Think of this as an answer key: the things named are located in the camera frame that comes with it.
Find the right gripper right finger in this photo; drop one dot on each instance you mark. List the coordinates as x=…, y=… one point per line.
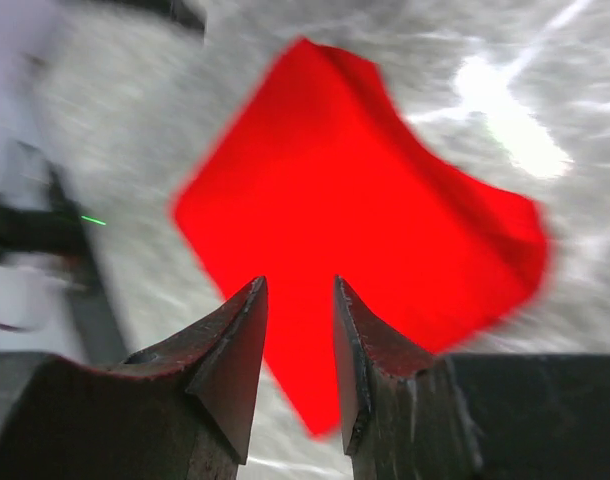
x=407, y=414

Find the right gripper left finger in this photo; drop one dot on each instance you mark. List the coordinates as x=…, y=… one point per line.
x=180, y=409

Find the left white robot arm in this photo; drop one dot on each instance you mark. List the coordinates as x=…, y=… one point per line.
x=53, y=296

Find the red t shirt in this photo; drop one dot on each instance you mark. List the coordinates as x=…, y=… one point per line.
x=318, y=178

